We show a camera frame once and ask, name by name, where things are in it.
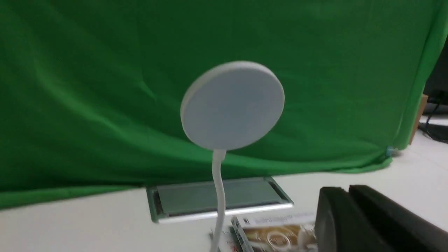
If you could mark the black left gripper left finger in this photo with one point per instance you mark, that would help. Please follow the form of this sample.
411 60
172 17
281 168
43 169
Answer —
340 225

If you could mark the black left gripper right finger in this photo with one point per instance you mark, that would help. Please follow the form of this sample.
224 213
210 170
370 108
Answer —
399 227

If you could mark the white autonomous driving book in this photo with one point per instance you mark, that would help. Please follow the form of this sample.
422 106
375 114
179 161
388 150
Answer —
281 233

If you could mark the blue binder clip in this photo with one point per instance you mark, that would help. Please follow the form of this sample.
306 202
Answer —
392 151

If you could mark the bottom large thin magazine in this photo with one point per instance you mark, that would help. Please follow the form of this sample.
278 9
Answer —
228 241

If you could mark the green backdrop cloth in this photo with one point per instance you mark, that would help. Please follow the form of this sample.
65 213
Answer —
91 89

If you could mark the silver desk cable hatch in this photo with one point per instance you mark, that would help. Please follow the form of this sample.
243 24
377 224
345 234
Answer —
199 200

